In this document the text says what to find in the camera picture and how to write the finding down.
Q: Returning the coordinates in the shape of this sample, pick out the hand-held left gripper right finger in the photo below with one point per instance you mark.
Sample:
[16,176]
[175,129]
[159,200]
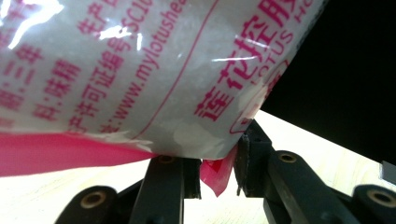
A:
[250,155]

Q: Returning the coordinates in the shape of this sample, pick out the white and pink plastic bag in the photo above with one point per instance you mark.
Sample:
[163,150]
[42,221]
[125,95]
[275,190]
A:
[155,68]

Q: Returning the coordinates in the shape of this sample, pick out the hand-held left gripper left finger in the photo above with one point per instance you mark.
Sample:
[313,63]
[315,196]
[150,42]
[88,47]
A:
[191,177]

